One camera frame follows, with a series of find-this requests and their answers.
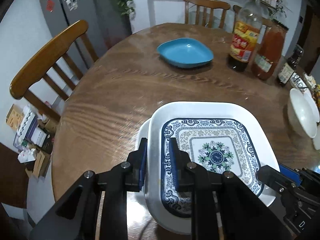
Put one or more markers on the large white bowl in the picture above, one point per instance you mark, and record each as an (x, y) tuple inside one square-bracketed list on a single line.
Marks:
[(301, 116)]

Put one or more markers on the grey refrigerator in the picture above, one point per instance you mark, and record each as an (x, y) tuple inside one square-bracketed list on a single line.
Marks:
[(106, 25)]

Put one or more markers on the clutter of boxes on floor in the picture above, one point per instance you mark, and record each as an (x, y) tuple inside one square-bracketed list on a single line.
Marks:
[(34, 138)]

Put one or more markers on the wooden chair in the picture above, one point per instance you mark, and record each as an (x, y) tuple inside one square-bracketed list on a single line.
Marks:
[(204, 14), (251, 14), (45, 59)]

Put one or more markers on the small dark soy bottle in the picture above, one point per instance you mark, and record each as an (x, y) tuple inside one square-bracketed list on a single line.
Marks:
[(290, 66)]

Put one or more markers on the wooden chair far left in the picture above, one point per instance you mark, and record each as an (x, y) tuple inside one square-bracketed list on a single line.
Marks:
[(204, 14)]

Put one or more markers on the vinegar bottle yellow cap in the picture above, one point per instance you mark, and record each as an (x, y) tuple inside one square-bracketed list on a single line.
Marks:
[(244, 41)]

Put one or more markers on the wooden chair far right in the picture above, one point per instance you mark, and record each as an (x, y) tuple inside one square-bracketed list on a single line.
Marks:
[(251, 14)]

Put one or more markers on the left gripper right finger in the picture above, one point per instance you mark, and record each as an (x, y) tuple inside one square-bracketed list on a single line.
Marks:
[(183, 170)]

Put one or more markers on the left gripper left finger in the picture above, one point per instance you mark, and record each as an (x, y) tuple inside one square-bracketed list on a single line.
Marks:
[(135, 177)]

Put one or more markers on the blue patterned square plate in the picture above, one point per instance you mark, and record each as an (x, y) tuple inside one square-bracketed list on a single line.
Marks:
[(217, 144)]

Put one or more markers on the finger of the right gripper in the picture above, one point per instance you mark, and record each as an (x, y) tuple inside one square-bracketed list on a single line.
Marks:
[(274, 179), (290, 174)]

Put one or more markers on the red sauce glass bottle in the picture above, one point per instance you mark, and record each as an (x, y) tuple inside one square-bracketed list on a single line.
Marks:
[(269, 53)]

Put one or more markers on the wooden chair at left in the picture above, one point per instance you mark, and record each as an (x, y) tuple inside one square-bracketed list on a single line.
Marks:
[(45, 59)]

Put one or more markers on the white square plate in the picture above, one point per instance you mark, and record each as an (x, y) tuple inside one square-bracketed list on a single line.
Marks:
[(152, 131)]

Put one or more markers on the blue square bowl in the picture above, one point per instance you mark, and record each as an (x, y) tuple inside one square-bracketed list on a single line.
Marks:
[(185, 53)]

